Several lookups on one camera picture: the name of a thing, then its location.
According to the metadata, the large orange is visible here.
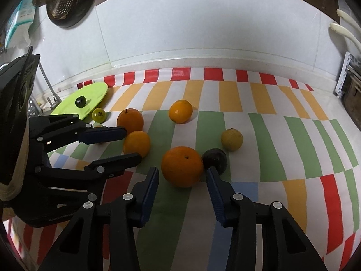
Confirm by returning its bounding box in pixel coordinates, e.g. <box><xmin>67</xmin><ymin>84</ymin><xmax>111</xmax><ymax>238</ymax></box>
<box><xmin>161</xmin><ymin>146</ymin><xmax>203</xmax><ymax>188</ymax></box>

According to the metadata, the black frying pan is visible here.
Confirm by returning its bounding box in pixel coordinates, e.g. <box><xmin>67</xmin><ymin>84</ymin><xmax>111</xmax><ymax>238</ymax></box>
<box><xmin>47</xmin><ymin>0</ymin><xmax>94</xmax><ymax>28</ymax></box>

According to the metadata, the small steel faucet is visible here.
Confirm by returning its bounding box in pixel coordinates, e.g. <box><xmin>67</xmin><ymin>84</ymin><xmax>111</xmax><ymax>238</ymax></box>
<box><xmin>38</xmin><ymin>62</ymin><xmax>61</xmax><ymax>111</ymax></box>

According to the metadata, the tissue paper pack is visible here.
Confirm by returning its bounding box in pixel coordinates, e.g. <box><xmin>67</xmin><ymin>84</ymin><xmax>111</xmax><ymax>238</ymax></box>
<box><xmin>4</xmin><ymin>0</ymin><xmax>35</xmax><ymax>50</ymax></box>

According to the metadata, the beige round fruit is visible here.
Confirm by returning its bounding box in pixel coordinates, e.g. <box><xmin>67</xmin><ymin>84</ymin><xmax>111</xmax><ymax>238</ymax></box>
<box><xmin>221</xmin><ymin>128</ymin><xmax>243</xmax><ymax>152</ymax></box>

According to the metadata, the dark plum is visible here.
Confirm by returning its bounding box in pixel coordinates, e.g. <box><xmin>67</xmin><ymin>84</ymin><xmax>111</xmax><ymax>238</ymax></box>
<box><xmin>202</xmin><ymin>148</ymin><xmax>228</xmax><ymax>175</ymax></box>
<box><xmin>75</xmin><ymin>96</ymin><xmax>87</xmax><ymax>108</ymax></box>

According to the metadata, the dish rack shelf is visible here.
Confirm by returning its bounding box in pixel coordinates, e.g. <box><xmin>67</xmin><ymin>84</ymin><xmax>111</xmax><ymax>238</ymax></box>
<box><xmin>334</xmin><ymin>51</ymin><xmax>361</xmax><ymax>129</ymax></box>

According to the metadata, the green plate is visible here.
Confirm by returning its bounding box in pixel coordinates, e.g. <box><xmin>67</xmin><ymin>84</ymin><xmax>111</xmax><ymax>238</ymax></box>
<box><xmin>51</xmin><ymin>82</ymin><xmax>108</xmax><ymax>120</ymax></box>

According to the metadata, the striped colourful table cloth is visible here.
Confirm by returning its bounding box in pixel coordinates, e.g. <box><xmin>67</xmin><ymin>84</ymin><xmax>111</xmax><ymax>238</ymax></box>
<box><xmin>5</xmin><ymin>67</ymin><xmax>361</xmax><ymax>271</ymax></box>

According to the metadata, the green fruit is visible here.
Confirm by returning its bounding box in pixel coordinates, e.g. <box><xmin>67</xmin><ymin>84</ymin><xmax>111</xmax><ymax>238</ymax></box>
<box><xmin>91</xmin><ymin>108</ymin><xmax>107</xmax><ymax>124</ymax></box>

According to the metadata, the pan with cream handles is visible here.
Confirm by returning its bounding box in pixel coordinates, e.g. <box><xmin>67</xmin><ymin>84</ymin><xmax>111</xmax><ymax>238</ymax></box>
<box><xmin>329</xmin><ymin>9</ymin><xmax>361</xmax><ymax>52</ymax></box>

